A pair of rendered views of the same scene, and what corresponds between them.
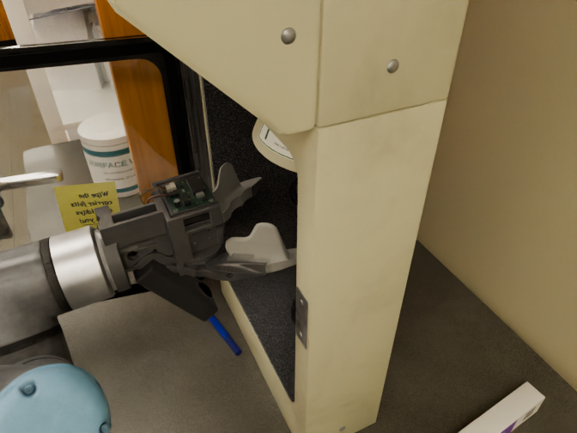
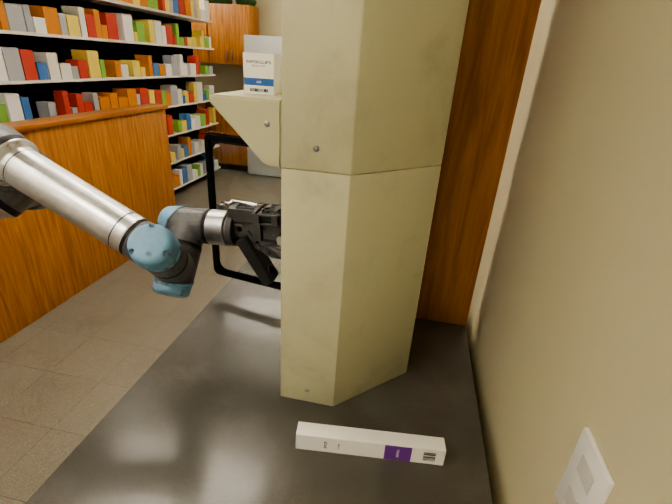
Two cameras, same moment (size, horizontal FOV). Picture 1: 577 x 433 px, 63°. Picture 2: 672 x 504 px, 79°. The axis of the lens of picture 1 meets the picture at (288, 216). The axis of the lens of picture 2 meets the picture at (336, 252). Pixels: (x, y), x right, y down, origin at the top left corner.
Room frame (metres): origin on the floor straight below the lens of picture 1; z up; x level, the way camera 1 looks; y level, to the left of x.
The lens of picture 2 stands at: (-0.18, -0.46, 1.57)
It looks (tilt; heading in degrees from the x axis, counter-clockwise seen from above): 25 degrees down; 35
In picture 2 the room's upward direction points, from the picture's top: 4 degrees clockwise
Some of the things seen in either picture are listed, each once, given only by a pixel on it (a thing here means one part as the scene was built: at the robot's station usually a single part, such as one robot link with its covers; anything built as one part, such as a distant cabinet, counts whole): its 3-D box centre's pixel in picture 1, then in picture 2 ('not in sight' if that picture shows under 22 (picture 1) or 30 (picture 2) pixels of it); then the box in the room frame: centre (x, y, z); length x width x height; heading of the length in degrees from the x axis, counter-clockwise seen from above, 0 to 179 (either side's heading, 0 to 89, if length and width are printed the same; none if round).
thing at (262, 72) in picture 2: not in sight; (263, 74); (0.33, 0.07, 1.54); 0.05 x 0.05 x 0.06; 29
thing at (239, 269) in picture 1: (227, 259); (276, 248); (0.36, 0.06, 1.22); 0.09 x 0.05 x 0.02; 79
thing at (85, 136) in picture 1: (82, 195); (259, 217); (0.52, 0.28, 1.19); 0.30 x 0.01 x 0.40; 106
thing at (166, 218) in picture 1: (165, 234); (258, 227); (0.37, 0.13, 1.24); 0.12 x 0.08 x 0.09; 115
